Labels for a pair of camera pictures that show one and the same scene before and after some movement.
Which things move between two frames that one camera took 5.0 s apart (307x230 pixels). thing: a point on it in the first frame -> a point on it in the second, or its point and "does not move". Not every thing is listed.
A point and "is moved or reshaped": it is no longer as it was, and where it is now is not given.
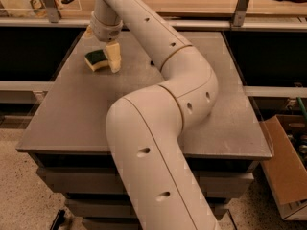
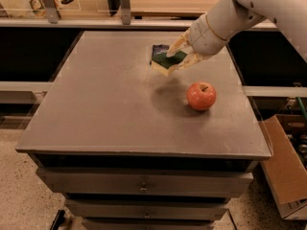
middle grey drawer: x=121 y=210 does not move
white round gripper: x=105 y=32 -> x=201 y=38
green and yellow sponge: x=96 y=58 is moved or reshaped
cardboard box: x=286 y=171 does not move
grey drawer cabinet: x=66 y=140 does not move
